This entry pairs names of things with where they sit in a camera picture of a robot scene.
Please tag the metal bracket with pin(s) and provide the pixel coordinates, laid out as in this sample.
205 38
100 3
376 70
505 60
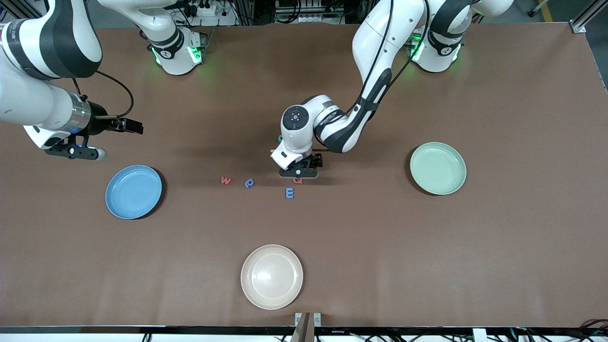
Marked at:
308 319

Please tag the blue plate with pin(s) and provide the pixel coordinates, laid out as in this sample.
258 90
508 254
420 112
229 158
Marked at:
134 192

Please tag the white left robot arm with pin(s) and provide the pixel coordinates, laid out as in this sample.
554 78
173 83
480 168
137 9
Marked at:
380 47

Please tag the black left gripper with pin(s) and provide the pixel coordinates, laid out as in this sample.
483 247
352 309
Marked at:
316 160

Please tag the light green plate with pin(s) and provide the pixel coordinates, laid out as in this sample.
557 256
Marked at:
438 168

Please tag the aluminium frame profile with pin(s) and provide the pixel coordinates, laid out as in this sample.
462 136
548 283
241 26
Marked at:
578 27

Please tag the blue foam lowercase letter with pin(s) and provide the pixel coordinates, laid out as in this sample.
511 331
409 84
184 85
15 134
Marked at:
249 183

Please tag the black electronics rack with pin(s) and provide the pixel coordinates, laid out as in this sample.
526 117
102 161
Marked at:
308 12

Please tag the blue foam letter E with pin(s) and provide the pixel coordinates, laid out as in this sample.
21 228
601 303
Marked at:
288 193

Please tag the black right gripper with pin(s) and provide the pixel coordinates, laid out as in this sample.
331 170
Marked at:
99 120

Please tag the beige plate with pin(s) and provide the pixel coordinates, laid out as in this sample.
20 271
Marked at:
271 277

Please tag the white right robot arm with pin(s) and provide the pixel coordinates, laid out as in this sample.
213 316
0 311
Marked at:
47 38

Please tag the white power strip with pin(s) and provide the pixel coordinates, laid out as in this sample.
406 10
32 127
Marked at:
209 10

